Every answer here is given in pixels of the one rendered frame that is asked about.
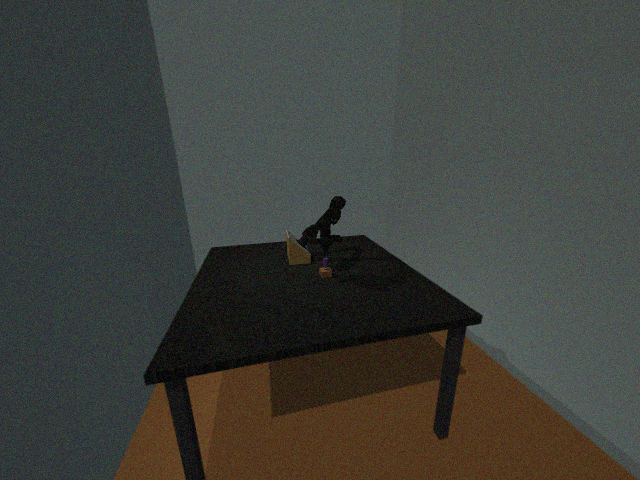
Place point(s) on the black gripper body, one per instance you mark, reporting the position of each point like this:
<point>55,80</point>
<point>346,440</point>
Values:
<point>314,240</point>

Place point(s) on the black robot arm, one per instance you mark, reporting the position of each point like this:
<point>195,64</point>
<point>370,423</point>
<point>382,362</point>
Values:
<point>323,224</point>

